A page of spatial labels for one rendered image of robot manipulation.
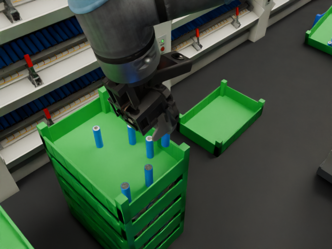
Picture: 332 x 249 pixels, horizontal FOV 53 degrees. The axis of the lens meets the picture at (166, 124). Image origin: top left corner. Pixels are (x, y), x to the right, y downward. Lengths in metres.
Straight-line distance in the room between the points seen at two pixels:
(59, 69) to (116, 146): 0.34
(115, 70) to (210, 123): 0.91
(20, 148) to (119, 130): 0.39
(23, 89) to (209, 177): 0.65
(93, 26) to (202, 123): 0.97
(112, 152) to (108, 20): 0.48
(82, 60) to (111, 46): 0.66
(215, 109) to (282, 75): 0.41
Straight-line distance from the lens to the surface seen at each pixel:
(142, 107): 0.54
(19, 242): 0.76
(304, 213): 1.18
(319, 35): 1.96
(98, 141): 0.83
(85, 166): 0.82
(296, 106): 1.51
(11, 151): 1.15
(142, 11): 0.41
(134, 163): 0.80
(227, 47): 1.73
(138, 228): 0.79
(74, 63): 1.08
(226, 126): 1.34
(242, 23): 1.70
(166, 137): 0.69
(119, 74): 0.47
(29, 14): 0.95
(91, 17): 0.41
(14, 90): 1.03
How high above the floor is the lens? 0.96
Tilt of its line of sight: 46 degrees down
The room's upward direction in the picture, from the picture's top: straight up
